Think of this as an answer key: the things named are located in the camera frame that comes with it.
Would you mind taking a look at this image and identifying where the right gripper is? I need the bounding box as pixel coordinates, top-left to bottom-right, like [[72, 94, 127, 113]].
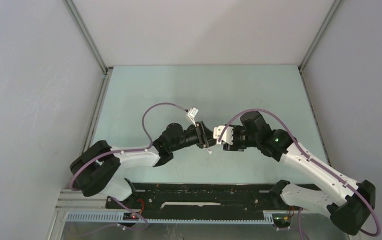
[[223, 125, 260, 152]]

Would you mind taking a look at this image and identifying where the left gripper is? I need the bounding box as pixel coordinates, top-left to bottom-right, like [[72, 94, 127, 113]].
[[170, 121, 217, 152]]

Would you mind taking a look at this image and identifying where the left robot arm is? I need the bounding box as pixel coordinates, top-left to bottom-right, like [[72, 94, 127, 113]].
[[69, 121, 219, 208]]

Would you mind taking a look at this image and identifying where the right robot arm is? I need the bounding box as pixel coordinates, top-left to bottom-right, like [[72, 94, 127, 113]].
[[213, 108, 382, 237]]

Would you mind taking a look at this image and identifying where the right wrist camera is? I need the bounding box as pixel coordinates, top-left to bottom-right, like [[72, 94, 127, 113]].
[[213, 125, 234, 145]]

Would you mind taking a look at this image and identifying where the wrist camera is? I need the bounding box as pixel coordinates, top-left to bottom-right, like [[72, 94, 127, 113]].
[[185, 106, 199, 126], [213, 125, 234, 145]]

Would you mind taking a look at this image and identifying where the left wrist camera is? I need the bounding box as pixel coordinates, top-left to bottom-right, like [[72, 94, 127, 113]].
[[185, 106, 199, 126]]

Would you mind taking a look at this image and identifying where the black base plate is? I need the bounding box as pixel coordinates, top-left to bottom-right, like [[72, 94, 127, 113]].
[[124, 183, 299, 221]]

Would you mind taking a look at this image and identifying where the grey cable duct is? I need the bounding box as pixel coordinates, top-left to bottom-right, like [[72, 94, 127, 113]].
[[65, 211, 275, 225]]

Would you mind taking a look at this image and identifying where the aluminium frame rail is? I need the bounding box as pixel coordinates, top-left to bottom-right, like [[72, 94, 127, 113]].
[[55, 189, 108, 211]]

